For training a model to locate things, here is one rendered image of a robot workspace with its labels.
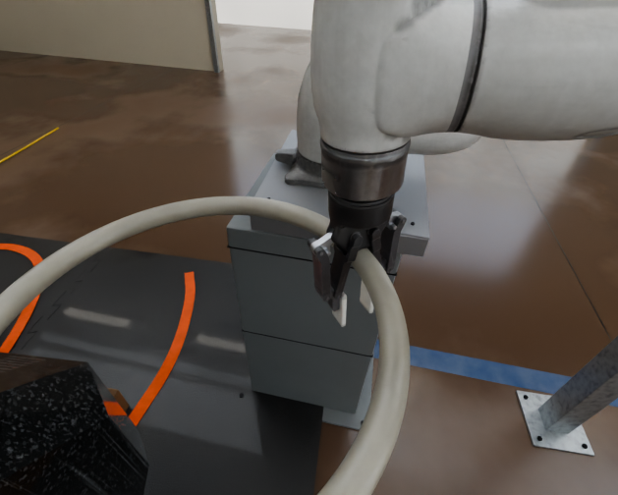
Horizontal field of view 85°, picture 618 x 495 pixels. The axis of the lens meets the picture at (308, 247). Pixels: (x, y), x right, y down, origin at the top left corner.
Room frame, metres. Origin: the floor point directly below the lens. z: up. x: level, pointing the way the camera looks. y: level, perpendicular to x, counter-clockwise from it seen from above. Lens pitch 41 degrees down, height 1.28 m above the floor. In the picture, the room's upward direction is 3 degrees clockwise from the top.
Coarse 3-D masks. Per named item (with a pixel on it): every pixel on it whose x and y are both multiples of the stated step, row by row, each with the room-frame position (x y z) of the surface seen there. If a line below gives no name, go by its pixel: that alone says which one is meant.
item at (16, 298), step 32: (128, 224) 0.40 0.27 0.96; (160, 224) 0.42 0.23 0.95; (320, 224) 0.38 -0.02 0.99; (64, 256) 0.33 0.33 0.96; (32, 288) 0.28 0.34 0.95; (384, 288) 0.26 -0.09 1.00; (0, 320) 0.23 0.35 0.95; (384, 320) 0.22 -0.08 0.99; (384, 352) 0.18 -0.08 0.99; (384, 384) 0.15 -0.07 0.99; (384, 416) 0.12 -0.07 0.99; (352, 448) 0.10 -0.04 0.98; (384, 448) 0.10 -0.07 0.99; (352, 480) 0.08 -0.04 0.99
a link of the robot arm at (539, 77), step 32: (512, 0) 0.30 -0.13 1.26; (544, 0) 0.28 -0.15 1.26; (576, 0) 0.28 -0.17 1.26; (608, 0) 0.27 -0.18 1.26; (512, 32) 0.28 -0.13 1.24; (544, 32) 0.27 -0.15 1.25; (576, 32) 0.26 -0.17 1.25; (608, 32) 0.26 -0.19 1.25; (480, 64) 0.27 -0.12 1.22; (512, 64) 0.26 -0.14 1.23; (544, 64) 0.26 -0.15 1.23; (576, 64) 0.25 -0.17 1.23; (608, 64) 0.25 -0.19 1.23; (480, 96) 0.27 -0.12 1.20; (512, 96) 0.26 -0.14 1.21; (544, 96) 0.25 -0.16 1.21; (576, 96) 0.25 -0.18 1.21; (608, 96) 0.25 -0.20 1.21; (480, 128) 0.28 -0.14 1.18; (512, 128) 0.27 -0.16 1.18; (544, 128) 0.26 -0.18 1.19; (576, 128) 0.26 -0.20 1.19; (608, 128) 0.26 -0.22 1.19
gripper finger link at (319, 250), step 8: (312, 240) 0.31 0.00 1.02; (320, 248) 0.30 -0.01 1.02; (312, 256) 0.32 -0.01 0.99; (320, 256) 0.30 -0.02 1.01; (320, 264) 0.30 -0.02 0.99; (328, 264) 0.30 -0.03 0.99; (320, 272) 0.30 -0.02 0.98; (328, 272) 0.30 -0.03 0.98; (320, 280) 0.30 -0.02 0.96; (328, 280) 0.30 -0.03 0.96; (320, 288) 0.30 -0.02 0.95; (328, 288) 0.30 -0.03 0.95; (328, 296) 0.30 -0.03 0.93
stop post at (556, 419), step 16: (608, 352) 0.57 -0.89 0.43; (592, 368) 0.56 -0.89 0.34; (608, 368) 0.54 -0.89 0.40; (576, 384) 0.56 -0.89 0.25; (592, 384) 0.53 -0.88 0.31; (608, 384) 0.51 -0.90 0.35; (528, 400) 0.62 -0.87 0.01; (544, 400) 0.62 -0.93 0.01; (560, 400) 0.56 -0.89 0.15; (576, 400) 0.52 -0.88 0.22; (592, 400) 0.51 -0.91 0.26; (608, 400) 0.50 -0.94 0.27; (528, 416) 0.56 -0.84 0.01; (544, 416) 0.55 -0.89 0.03; (560, 416) 0.52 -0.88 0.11; (576, 416) 0.51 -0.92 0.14; (544, 432) 0.50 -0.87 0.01; (560, 432) 0.51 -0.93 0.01; (576, 432) 0.51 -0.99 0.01; (560, 448) 0.45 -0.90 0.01; (576, 448) 0.46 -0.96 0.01
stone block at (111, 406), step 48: (0, 384) 0.26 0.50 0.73; (48, 384) 0.28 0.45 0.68; (96, 384) 0.33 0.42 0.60; (0, 432) 0.18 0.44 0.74; (48, 432) 0.21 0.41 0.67; (96, 432) 0.24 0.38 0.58; (0, 480) 0.13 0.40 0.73; (48, 480) 0.15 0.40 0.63; (96, 480) 0.19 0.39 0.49; (144, 480) 0.24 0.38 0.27
